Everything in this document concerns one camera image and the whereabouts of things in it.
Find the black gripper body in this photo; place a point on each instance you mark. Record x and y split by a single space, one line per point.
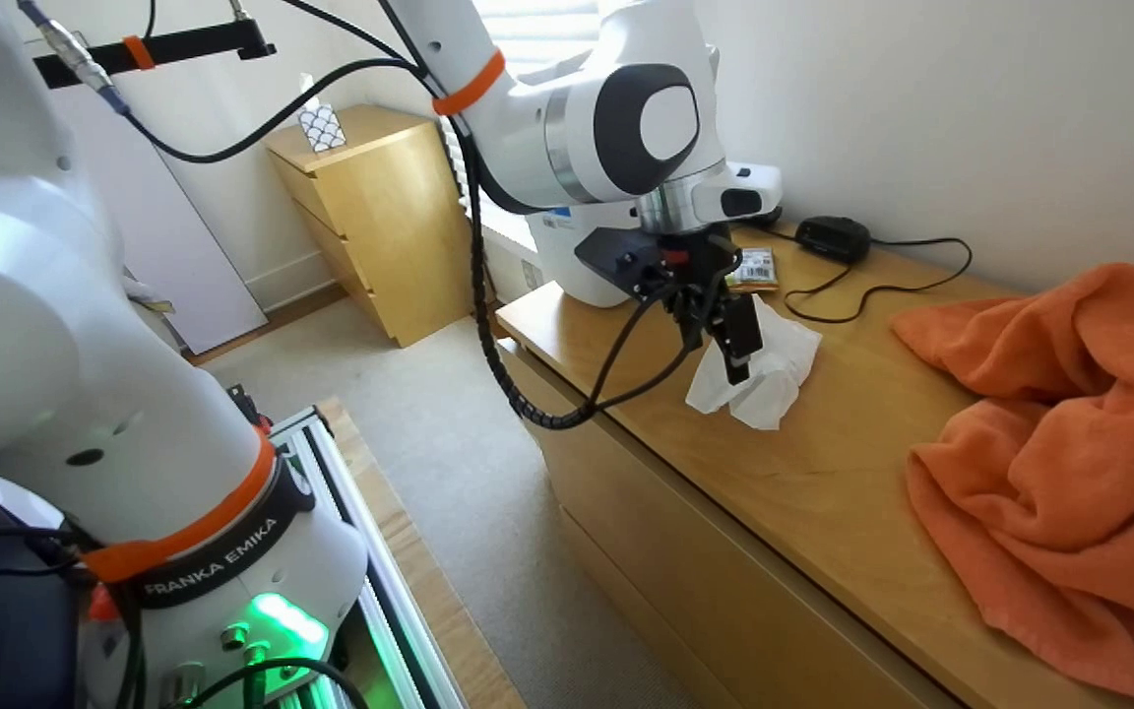
697 276

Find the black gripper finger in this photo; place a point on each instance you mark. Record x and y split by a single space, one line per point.
732 350
753 336

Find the white napkin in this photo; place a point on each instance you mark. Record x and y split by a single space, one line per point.
785 361

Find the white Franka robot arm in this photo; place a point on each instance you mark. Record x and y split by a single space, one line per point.
68 327

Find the long wooden counter dresser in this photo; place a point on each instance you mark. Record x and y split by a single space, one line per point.
748 524

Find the green snack packet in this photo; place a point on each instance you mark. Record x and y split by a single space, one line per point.
757 269

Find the black power adapter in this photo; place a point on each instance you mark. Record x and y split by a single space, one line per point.
836 236

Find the white plastic trash bin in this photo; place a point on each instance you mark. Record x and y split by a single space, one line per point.
560 261

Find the small wooden dresser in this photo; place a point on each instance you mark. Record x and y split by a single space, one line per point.
392 223

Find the orange towel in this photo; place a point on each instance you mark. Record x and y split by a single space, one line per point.
1066 446

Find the patterned tissue box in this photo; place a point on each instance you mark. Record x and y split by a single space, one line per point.
321 122

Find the white board panel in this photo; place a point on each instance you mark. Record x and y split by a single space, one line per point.
176 223

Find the dark blue box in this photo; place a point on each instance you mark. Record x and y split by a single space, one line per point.
3 614

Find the aluminium base frame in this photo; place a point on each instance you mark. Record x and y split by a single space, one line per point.
370 566

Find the black mount bar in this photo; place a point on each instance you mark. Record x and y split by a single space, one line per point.
176 45

